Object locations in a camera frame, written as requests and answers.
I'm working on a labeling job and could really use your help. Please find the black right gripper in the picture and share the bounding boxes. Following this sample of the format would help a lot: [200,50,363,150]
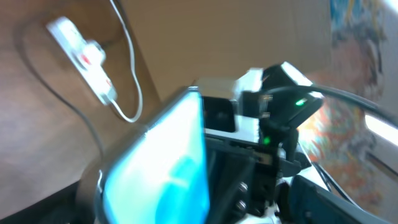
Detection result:
[205,136,280,223]

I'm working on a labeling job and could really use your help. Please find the turquoise screen smartphone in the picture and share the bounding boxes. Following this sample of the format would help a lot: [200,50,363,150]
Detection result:
[93,87,210,223]

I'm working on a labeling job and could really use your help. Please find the black USB charging cable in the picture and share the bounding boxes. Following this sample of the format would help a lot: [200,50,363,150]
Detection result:
[14,21,106,162]

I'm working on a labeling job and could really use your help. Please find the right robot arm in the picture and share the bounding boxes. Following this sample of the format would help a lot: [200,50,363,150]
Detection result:
[200,62,397,223]

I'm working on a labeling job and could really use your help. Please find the white charger plug adapter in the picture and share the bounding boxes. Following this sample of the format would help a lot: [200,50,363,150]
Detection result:
[79,40,106,68]

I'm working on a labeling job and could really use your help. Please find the white power strip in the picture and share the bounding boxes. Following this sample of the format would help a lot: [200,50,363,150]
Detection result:
[47,17,118,105]

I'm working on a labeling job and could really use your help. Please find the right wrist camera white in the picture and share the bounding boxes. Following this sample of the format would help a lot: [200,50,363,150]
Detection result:
[193,68,263,142]

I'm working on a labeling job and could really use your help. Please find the white power strip cord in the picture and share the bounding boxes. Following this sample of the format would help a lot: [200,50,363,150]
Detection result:
[107,0,144,124]

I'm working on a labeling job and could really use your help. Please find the right camera black cable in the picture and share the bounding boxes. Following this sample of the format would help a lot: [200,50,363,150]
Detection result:
[261,84,398,128]

